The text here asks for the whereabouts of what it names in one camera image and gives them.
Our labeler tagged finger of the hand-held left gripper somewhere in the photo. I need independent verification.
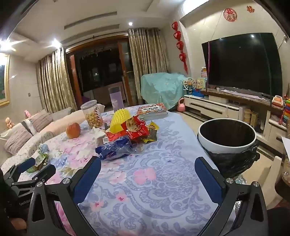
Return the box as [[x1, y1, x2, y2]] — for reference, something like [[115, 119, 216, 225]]
[[14, 164, 56, 188], [4, 157, 37, 180]]

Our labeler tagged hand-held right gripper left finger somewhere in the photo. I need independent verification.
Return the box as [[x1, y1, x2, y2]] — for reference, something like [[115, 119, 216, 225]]
[[27, 156, 102, 236]]

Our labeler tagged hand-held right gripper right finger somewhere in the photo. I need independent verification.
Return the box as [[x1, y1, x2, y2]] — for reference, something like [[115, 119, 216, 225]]
[[194, 157, 269, 236]]

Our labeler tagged green snack wrapper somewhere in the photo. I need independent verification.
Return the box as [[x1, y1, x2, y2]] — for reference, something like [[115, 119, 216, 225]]
[[28, 154, 49, 173]]

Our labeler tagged dark blue snack wrapper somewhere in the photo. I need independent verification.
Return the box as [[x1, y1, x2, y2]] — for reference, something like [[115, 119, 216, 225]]
[[95, 137, 134, 160]]

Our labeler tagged white foam block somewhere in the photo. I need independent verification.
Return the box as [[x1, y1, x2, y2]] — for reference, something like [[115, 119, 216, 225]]
[[92, 127, 107, 147]]

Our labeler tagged small red and white wrapper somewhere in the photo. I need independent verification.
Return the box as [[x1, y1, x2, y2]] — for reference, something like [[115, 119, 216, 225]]
[[103, 132, 124, 144]]

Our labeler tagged white bin with black bag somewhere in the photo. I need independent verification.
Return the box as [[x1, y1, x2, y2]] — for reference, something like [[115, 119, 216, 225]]
[[197, 118, 260, 179]]

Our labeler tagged yellow spiky plastic piece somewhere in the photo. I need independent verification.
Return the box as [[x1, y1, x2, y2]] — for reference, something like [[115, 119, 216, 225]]
[[110, 108, 132, 133]]

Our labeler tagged red snack wrapper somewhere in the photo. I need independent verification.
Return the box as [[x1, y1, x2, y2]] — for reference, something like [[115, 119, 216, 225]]
[[121, 115, 149, 143]]

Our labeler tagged yellow and black wrapper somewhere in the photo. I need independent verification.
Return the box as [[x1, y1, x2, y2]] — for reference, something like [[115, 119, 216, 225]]
[[143, 121, 159, 144]]

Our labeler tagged crumpled pale blue wrapper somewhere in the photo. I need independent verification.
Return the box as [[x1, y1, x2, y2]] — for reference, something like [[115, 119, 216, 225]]
[[37, 144, 50, 157]]

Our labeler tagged pink striped pillow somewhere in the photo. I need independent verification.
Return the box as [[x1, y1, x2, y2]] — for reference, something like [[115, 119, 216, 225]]
[[4, 126, 33, 156], [28, 109, 53, 133]]

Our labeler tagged red apple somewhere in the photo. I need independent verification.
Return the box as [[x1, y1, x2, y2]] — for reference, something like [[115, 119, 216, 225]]
[[66, 123, 81, 139]]

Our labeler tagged light fabric sofa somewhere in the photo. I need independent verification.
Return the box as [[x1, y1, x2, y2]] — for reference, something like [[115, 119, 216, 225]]
[[0, 105, 107, 166]]

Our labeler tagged floral tablecloth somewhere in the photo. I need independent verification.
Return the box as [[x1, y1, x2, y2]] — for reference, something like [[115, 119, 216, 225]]
[[0, 104, 229, 236]]

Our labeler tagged clear jar of snack balls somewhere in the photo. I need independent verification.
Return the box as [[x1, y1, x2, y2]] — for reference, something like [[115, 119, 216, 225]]
[[80, 100, 105, 129]]

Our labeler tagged white television stand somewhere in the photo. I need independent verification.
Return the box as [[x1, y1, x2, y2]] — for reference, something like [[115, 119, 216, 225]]
[[184, 87, 290, 146]]

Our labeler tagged gold patterned curtain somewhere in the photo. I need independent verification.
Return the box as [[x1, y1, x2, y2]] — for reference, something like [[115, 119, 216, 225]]
[[128, 27, 169, 106], [36, 49, 76, 113]]

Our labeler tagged gold framed painting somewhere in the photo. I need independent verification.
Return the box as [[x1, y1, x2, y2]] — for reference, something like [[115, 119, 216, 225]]
[[0, 54, 11, 107]]

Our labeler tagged stack of red cover books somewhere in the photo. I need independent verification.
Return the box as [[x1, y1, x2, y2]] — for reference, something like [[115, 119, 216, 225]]
[[136, 103, 168, 121]]

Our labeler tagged toy ferris wheel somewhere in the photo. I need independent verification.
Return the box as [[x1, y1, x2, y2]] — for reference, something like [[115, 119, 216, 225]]
[[182, 78, 196, 96]]

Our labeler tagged teal cloth cover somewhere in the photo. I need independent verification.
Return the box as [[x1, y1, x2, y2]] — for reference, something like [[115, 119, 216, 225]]
[[140, 72, 192, 110]]

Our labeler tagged wooden glass sliding door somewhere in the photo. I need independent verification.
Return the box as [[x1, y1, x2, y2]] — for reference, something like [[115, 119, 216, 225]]
[[65, 37, 133, 107]]

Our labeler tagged black flat television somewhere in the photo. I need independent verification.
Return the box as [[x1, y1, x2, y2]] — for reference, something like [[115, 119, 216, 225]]
[[201, 32, 285, 100]]

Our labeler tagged ceiling air vent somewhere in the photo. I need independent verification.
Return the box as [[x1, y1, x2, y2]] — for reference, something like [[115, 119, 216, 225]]
[[64, 18, 120, 30]]

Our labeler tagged round red paper cutting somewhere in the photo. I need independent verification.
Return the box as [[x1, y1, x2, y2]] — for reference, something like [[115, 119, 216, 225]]
[[223, 8, 237, 21]]

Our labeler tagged rainbow stacking ring toy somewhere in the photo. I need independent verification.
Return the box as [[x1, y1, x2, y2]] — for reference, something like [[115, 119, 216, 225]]
[[281, 95, 290, 128]]

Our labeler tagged red hanging ornament string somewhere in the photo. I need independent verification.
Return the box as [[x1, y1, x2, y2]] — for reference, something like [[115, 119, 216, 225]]
[[171, 21, 188, 74]]

